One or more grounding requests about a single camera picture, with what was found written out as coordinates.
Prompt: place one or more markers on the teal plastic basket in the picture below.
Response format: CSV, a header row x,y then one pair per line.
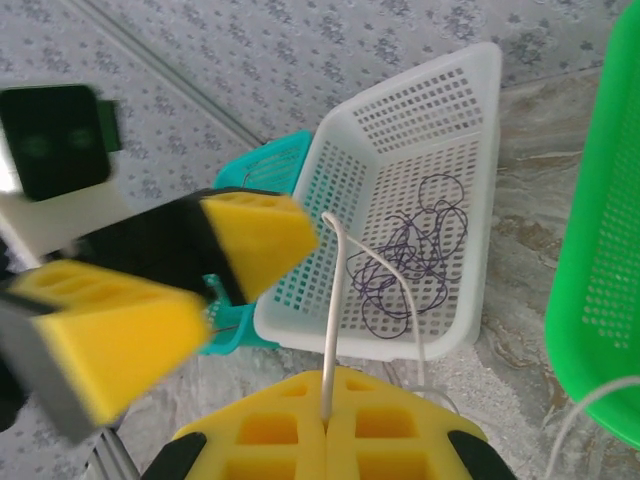
x,y
280,150

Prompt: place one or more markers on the white plastic basket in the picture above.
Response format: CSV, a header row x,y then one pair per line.
x,y
482,200

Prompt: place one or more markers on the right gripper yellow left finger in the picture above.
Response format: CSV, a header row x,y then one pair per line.
x,y
270,430

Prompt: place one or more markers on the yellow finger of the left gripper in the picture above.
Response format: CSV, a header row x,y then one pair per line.
x,y
100,340
260,240

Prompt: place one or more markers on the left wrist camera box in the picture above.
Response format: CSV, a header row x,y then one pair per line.
x,y
50,140

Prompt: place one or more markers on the green plastic basket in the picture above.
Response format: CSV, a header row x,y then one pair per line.
x,y
600,250

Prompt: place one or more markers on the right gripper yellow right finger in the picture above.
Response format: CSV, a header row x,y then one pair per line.
x,y
390,430

